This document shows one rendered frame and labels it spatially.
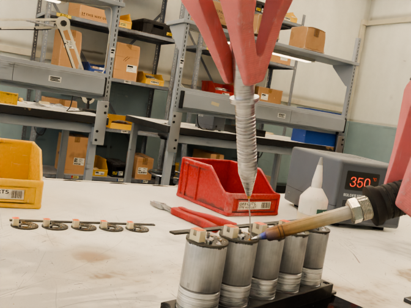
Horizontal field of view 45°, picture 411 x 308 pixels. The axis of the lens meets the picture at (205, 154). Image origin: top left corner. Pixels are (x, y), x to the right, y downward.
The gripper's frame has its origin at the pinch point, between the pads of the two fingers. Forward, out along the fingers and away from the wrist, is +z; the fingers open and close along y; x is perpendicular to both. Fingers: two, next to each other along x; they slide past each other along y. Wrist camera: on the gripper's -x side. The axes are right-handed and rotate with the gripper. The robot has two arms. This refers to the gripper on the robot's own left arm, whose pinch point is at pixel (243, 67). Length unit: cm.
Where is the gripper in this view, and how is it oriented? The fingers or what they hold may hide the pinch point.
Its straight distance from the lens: 26.5
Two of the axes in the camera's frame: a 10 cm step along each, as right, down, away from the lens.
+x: -6.6, 3.0, -6.9
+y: -7.5, -1.8, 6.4
